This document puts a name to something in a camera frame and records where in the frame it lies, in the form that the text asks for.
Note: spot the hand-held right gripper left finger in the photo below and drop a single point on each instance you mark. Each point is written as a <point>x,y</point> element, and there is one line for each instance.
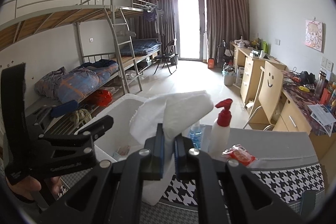
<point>160,155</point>

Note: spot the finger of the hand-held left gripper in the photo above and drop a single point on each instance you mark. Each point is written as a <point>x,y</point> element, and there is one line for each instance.
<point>64,108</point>
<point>86,132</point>

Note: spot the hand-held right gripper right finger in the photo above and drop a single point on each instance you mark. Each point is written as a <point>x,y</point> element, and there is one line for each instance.
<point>179,161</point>

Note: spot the white foam box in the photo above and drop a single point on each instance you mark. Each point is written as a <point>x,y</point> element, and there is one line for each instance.
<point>118,121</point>

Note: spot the white cloth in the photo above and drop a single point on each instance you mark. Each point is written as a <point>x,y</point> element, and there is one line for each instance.
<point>183,106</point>

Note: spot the person's left hand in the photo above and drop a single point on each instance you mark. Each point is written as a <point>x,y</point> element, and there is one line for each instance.
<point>23,187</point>

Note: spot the yellow-green rag bundle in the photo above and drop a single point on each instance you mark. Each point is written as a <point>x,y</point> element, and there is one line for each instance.
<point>81,116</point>

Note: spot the blue plaid quilt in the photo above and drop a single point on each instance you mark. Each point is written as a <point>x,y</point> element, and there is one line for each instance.
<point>76,82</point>

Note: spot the clear blue bottle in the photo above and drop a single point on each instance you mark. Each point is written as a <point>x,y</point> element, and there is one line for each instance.
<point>194,134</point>

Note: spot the red bag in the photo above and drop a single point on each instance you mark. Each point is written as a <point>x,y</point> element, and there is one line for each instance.
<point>102,98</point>

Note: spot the white bottle red pump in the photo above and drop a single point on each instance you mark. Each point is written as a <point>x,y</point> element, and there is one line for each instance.
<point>219,134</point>

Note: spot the red snack packet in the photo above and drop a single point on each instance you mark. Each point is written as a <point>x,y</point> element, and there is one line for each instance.
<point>239,154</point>

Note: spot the metal bed ladder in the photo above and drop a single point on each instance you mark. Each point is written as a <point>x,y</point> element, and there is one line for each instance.
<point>123,50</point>

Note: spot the metal bunk bed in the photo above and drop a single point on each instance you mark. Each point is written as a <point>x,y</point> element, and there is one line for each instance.
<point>52,16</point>

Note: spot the grey trash bin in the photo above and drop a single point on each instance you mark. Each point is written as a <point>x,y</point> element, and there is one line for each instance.
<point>229,77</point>

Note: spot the houndstooth table cloth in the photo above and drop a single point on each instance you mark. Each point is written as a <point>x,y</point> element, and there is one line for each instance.
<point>275,182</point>

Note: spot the blue mattress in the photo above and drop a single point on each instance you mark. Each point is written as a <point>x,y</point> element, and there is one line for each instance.
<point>141,46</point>

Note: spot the red box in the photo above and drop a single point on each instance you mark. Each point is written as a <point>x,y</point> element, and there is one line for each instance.
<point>211,63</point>

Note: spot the black folding chair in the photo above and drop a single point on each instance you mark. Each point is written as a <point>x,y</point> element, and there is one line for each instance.
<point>168,53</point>

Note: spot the plain wooden desk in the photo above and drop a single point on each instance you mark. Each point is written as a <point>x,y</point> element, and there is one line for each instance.
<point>249,74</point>

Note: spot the wooden chair smiley face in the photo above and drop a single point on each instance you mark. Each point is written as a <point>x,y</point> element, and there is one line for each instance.
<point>270,87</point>

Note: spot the wooden desk patterned top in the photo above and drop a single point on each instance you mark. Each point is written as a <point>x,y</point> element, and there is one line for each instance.
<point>291,113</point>

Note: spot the hanging dark clothes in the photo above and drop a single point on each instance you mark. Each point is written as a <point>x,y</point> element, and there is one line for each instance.
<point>152,16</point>

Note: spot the glass balcony door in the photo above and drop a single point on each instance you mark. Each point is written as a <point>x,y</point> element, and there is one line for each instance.
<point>189,24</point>

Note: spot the yellow object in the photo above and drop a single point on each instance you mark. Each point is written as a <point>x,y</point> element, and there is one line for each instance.
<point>304,88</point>

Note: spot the printed papers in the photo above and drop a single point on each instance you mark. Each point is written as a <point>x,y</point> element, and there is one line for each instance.
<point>323,115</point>

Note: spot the black headphones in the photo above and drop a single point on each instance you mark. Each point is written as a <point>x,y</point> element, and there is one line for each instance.
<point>307,77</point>

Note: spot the row of bottles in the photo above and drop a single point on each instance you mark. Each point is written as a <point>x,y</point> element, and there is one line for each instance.
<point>328,92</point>

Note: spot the small wall switch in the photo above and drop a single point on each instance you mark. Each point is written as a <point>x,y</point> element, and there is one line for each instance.
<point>277,42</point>

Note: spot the double wall socket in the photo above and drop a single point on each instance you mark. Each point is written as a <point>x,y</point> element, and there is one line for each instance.
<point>327,63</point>

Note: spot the wall poster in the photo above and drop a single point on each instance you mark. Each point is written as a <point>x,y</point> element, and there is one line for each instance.
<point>314,35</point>

